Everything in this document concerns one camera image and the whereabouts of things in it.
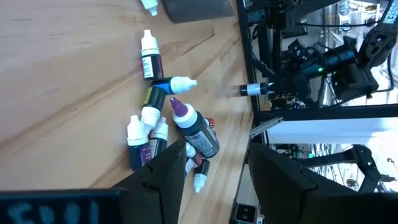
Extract small green-labelled dropper bottle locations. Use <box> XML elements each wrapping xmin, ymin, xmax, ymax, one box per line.
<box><xmin>140</xmin><ymin>86</ymin><xmax>168</xmax><ymax>134</ymax></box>

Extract silver aluminium bracket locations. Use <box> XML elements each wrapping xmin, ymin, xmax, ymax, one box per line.
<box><xmin>250</xmin><ymin>116</ymin><xmax>284</xmax><ymax>138</ymax></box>

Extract small blue dropper bottle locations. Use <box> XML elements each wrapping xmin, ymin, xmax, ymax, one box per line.
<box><xmin>151</xmin><ymin>75</ymin><xmax>198</xmax><ymax>96</ymax></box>

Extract black aluminium table frame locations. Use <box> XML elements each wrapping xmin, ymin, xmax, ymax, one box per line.
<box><xmin>236</xmin><ymin>0</ymin><xmax>398</xmax><ymax>150</ymax></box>

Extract small table-level camera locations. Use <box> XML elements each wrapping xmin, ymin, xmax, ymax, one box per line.
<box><xmin>229</xmin><ymin>202</ymin><xmax>259</xmax><ymax>224</ymax></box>

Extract small dark red dropper bottle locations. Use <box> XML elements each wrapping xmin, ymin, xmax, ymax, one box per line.
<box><xmin>140</xmin><ymin>29</ymin><xmax>165</xmax><ymax>81</ymax></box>

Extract large bottle with purple tip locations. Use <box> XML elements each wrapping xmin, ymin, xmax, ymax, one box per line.
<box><xmin>169</xmin><ymin>96</ymin><xmax>221</xmax><ymax>159</ymax></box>

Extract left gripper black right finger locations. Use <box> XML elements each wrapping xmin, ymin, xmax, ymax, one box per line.
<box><xmin>248</xmin><ymin>142</ymin><xmax>358</xmax><ymax>224</ymax></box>

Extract small purple dropper bottle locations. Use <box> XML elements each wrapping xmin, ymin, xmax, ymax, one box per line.
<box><xmin>126</xmin><ymin>114</ymin><xmax>154</xmax><ymax>172</ymax></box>

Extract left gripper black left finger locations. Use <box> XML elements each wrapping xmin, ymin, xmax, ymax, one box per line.
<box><xmin>113</xmin><ymin>139</ymin><xmax>187</xmax><ymax>224</ymax></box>

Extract black metal stand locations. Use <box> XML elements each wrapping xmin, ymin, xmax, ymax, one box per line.
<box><xmin>298</xmin><ymin>144</ymin><xmax>397</xmax><ymax>194</ymax></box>

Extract large bottle with black tip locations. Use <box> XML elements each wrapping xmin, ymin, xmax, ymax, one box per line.
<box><xmin>239</xmin><ymin>82</ymin><xmax>275</xmax><ymax>97</ymax></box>

